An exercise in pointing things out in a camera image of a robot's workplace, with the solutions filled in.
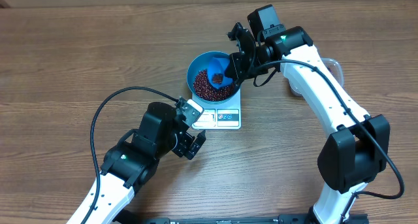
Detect blue plastic measuring scoop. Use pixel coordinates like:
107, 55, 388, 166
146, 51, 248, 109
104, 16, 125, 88
207, 57, 233, 89

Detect teal round bowl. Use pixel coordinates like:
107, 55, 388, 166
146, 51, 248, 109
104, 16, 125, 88
187, 51, 240, 96

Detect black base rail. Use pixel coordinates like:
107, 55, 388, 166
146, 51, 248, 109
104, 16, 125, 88
114, 210, 370, 224

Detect red beans in bowl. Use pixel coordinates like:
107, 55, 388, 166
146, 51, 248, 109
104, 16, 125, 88
193, 69, 234, 102

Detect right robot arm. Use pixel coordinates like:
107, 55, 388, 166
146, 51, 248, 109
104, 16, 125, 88
225, 5, 390, 223

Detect clear plastic food container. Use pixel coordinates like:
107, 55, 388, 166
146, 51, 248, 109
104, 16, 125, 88
289, 57, 344, 97

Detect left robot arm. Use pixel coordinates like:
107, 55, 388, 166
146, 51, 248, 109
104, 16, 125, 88
69, 98, 206, 223

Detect white digital kitchen scale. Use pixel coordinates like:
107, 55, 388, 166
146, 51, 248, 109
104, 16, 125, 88
192, 90, 242, 130

